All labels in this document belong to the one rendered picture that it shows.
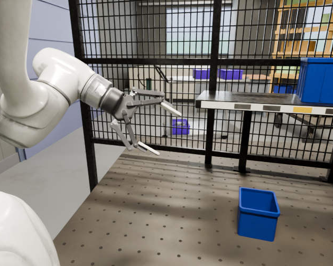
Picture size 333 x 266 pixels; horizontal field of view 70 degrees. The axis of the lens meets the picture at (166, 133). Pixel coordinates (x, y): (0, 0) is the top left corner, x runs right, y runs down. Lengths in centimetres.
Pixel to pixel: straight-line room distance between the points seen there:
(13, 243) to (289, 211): 76
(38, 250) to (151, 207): 54
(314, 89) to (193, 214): 53
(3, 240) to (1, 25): 38
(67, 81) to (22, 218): 45
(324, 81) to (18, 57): 79
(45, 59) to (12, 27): 20
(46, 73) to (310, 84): 75
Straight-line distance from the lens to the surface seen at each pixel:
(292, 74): 621
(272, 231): 73
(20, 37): 55
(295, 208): 90
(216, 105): 79
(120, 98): 69
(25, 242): 29
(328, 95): 87
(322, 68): 85
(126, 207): 82
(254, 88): 493
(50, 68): 70
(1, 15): 54
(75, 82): 69
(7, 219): 29
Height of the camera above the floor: 117
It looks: 18 degrees down
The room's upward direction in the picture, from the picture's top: straight up
